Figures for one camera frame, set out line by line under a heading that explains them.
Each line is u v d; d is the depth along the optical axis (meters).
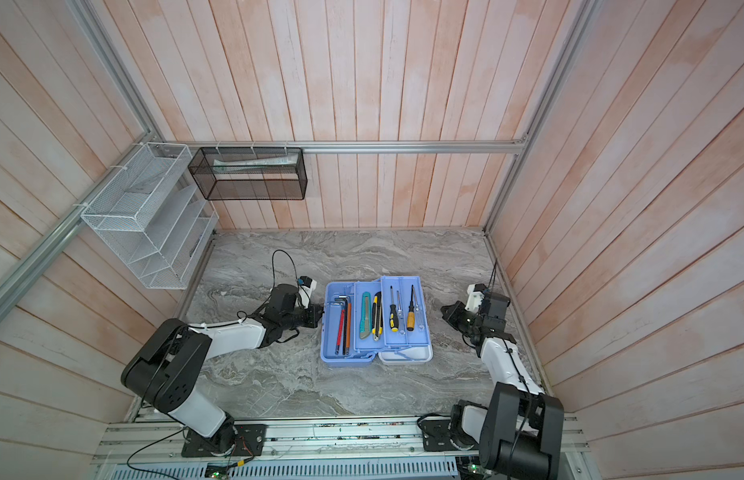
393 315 0.83
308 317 0.82
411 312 0.84
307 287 0.84
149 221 0.72
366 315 0.87
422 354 0.86
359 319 0.86
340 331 0.93
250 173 1.04
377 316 0.87
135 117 0.84
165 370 0.46
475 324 0.67
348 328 0.93
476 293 0.81
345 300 0.99
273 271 1.07
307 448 0.73
